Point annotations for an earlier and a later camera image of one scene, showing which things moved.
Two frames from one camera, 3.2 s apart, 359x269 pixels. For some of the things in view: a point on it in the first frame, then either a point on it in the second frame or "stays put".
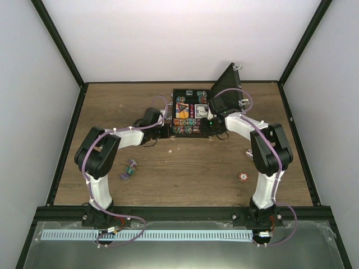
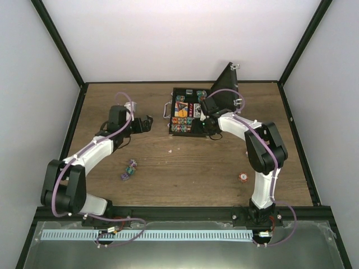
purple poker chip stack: (125, 176) stays put
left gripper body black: (165, 134) -> (138, 128)
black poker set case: (190, 106) stays put
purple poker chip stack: (132, 163) stays put
